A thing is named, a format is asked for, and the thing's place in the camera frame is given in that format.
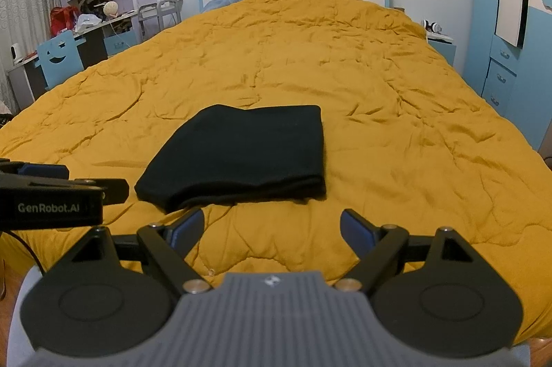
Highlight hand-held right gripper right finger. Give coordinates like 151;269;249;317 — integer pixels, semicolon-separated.
336;209;477;294

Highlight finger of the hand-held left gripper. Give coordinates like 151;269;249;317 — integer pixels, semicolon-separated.
70;178;130;206
0;159;70;180

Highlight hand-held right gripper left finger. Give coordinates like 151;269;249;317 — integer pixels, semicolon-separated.
65;207;213;294

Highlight black pants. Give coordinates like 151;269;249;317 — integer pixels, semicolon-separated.
135;104;327;215

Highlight blue smiley chair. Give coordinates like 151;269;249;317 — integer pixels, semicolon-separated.
36;30;87;91

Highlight yellow quilted blanket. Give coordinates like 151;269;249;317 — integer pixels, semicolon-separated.
0;0;552;344

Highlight blue and white desk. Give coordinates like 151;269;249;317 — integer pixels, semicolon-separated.
8;7;144;105

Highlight red bag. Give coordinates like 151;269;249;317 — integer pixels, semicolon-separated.
49;6;81;37

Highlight white plastic bag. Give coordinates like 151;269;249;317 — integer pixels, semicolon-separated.
75;13;104;33

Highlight white stool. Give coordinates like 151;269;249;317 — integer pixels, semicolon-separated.
138;0;183;39

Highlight blue nightstand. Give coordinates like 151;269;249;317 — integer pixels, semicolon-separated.
425;31;457;68

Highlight blue and white wardrobe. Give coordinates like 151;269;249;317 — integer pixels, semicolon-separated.
463;0;552;152

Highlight blue pillow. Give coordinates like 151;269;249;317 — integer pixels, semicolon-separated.
202;0;256;12

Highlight black cable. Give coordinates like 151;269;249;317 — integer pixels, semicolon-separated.
0;230;47;275

